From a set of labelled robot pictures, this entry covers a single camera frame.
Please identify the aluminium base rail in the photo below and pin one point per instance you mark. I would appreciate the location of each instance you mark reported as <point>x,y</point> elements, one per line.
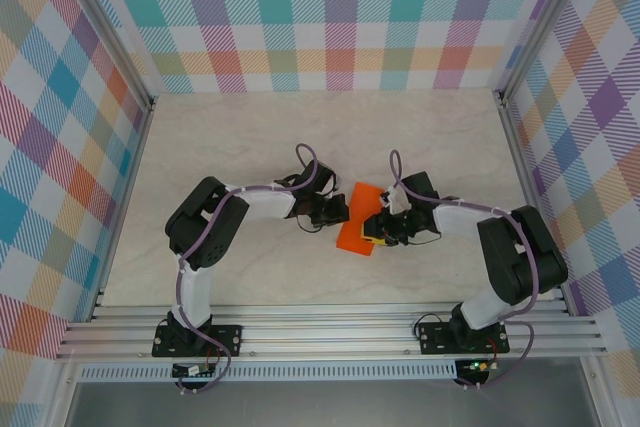
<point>325,332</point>

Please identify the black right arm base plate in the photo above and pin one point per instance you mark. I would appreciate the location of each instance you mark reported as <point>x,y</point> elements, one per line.
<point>435,339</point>

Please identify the aluminium frame post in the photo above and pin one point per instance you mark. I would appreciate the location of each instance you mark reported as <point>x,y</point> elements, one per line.
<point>117,37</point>
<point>539,22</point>

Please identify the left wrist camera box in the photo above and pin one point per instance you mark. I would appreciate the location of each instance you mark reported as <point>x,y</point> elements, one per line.
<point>336,181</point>

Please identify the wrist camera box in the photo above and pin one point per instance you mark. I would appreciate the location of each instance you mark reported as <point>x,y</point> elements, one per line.
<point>336,181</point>
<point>395,201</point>

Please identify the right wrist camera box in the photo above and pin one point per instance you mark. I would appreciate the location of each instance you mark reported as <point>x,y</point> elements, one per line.
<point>395,201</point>

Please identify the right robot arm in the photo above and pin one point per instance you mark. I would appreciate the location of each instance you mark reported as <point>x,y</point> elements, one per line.
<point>500,247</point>

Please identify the orange paper sheet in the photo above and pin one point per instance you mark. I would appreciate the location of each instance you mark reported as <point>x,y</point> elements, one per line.
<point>357,217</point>

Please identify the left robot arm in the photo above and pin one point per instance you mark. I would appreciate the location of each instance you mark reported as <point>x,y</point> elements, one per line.
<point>260,204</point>

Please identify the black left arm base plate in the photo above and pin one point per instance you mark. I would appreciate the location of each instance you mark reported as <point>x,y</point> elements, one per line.
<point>225,339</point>

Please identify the aluminium side rail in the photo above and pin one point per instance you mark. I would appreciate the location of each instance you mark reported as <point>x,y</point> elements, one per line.
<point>132,172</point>
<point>525,172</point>

